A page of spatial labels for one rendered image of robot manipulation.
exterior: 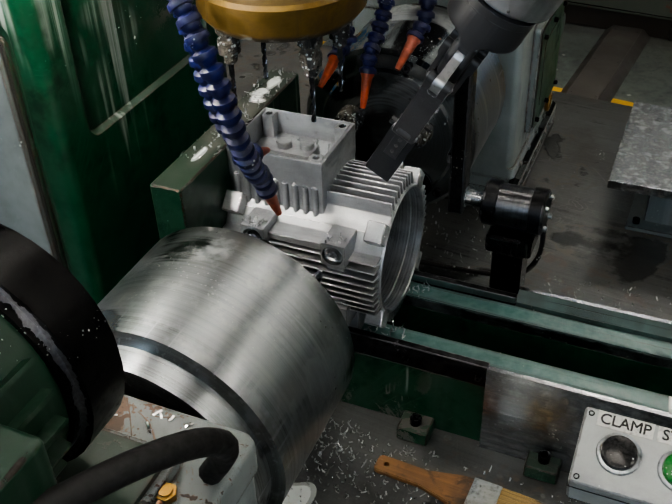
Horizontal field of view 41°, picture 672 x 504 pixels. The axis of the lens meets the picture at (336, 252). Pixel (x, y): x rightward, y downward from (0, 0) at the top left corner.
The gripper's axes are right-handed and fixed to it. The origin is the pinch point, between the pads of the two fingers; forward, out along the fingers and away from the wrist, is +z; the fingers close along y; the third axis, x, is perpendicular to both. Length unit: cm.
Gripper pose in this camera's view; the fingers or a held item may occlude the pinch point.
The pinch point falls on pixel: (394, 148)
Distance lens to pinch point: 92.6
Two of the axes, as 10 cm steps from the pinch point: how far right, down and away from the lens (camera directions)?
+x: 8.0, 5.9, 0.0
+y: -4.1, 5.5, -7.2
